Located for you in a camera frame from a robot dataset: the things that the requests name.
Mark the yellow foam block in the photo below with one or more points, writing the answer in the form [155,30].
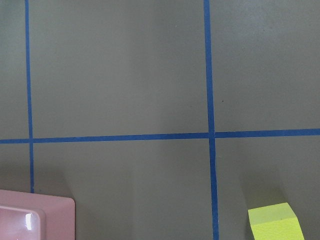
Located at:
[275,222]

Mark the pink plastic bin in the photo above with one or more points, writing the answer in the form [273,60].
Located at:
[31,216]

